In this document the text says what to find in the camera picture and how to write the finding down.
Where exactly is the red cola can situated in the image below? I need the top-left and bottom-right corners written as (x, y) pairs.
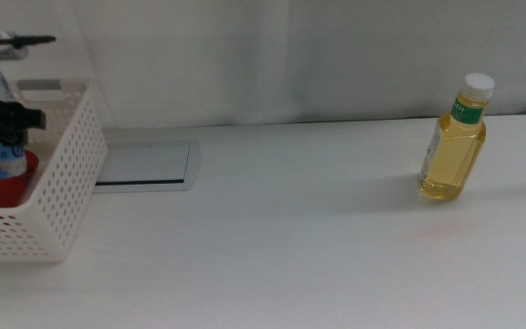
top-left (0, 148), bottom-right (40, 209)

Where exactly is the silver table cable hatch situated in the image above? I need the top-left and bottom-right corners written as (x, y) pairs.
top-left (92, 140), bottom-right (203, 195)

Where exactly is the yellow tea bottle white cap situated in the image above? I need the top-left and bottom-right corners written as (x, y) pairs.
top-left (416, 72), bottom-right (496, 202)

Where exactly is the white perforated plastic basket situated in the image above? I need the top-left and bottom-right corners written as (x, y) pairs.
top-left (0, 80), bottom-right (109, 263)

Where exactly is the white backdrop curtain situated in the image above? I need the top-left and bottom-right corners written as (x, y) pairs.
top-left (0, 0), bottom-right (526, 130)

